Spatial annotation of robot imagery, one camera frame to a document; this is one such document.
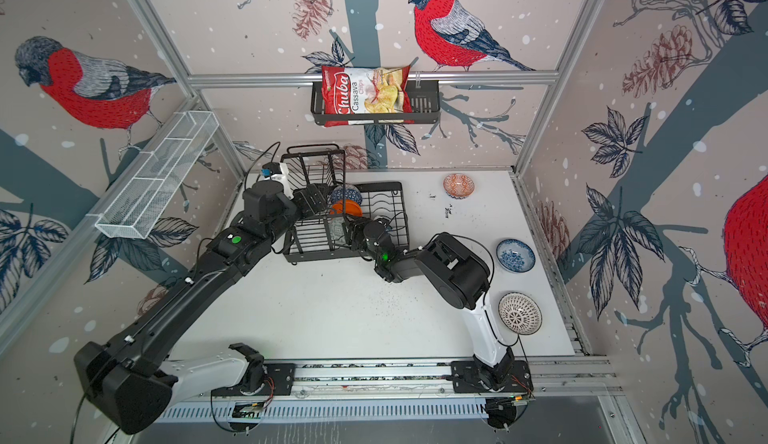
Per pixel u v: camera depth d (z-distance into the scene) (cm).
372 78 86
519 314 83
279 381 73
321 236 96
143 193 74
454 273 54
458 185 114
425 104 95
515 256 95
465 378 73
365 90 88
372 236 74
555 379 75
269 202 54
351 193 110
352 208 106
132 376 38
